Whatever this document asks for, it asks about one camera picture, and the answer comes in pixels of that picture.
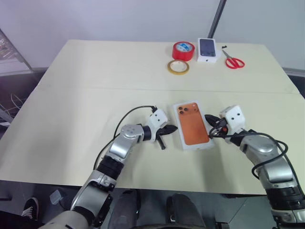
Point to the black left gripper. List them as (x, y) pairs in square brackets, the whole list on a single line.
[(160, 134)]

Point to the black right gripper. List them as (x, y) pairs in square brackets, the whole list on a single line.
[(221, 127)]

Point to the white phone box lid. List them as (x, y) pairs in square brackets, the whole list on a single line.
[(193, 126)]

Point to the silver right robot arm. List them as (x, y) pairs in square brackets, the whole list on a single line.
[(269, 155)]

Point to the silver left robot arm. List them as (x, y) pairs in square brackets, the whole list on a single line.
[(119, 148)]

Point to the white box with blue phone print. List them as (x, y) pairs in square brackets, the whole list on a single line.
[(209, 50)]

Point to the clear plastic container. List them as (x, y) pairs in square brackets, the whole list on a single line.
[(56, 197)]

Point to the yellow tape roll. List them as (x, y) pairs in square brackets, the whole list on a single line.
[(171, 71)]

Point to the red tape roll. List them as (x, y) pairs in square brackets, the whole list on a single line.
[(183, 53)]

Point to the black and white sneaker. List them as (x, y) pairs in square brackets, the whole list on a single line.
[(31, 208)]

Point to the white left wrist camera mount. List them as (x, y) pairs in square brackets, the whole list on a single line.
[(157, 119)]

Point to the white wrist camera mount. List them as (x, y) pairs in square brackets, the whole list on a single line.
[(234, 119), (157, 119)]

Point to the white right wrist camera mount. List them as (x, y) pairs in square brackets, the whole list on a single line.
[(234, 119)]

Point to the black aluminium profile post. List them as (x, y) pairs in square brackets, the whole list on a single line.
[(216, 19)]

